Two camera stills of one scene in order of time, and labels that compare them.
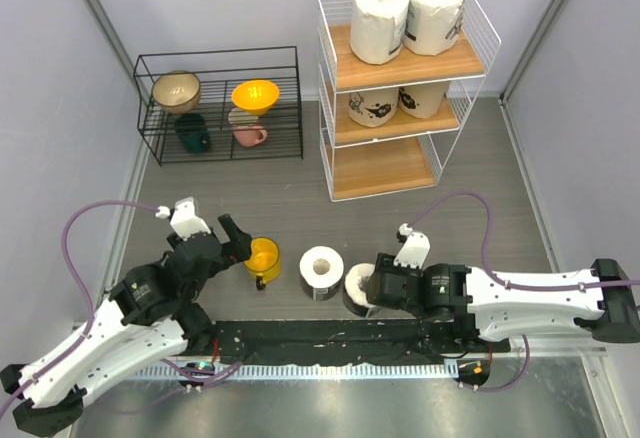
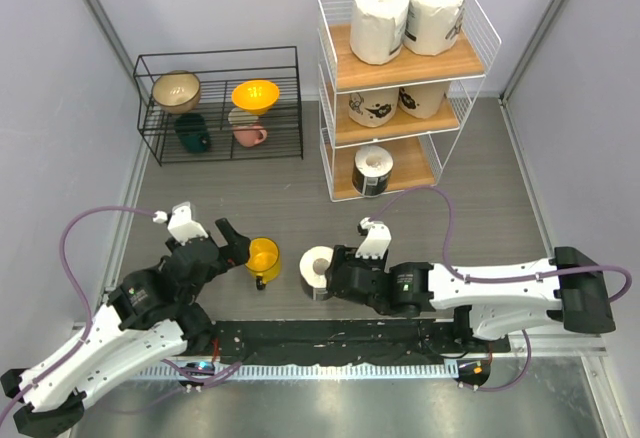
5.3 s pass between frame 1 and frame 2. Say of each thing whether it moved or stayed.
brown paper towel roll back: stayed
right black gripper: moved
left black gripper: stayed
